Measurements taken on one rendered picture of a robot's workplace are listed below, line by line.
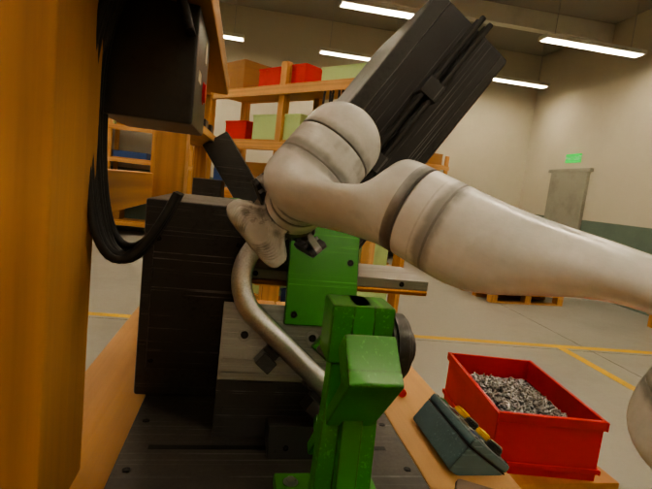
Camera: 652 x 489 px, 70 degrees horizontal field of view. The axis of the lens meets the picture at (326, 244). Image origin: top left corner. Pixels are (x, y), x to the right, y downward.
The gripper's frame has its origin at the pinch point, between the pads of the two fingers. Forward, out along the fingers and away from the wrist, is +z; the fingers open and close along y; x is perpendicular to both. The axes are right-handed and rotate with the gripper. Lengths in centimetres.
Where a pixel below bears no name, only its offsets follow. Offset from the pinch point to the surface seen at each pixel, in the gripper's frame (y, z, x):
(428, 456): -41.7, 1.7, 4.8
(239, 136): 112, 358, -89
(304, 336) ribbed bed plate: -15.9, 6.5, 7.6
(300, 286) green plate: -9.2, 4.9, 3.3
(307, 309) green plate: -12.6, 5.0, 4.7
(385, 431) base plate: -37.1, 8.6, 6.9
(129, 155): 326, 819, -14
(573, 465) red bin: -68, 12, -17
